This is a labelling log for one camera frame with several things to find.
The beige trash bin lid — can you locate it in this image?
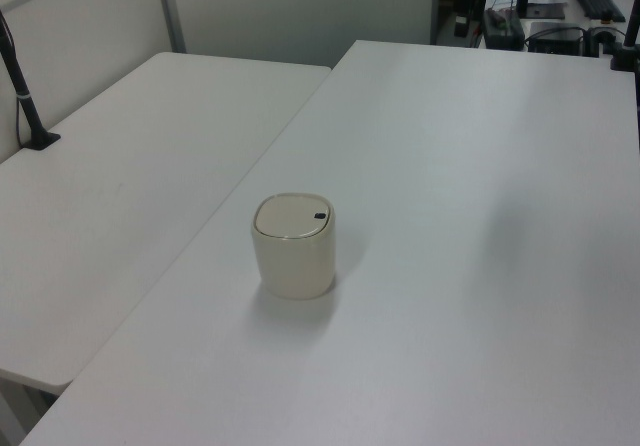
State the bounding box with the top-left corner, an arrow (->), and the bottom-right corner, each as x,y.
253,194 -> 331,240

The black speaker box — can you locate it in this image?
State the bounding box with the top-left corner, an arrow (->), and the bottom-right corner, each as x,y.
453,0 -> 476,37

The black camera stand pole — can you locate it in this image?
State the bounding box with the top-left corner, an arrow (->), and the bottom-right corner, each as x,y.
0,9 -> 62,151

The black electronics box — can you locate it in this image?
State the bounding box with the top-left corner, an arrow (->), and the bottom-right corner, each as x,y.
524,21 -> 587,55

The grey partition frame post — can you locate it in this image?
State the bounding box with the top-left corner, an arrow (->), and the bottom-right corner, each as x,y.
153,0 -> 187,54

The beige round trash bin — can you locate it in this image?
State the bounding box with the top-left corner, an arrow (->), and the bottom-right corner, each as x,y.
250,192 -> 337,301

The black clamp mount pole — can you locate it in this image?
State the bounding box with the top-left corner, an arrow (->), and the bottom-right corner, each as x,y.
609,0 -> 640,72

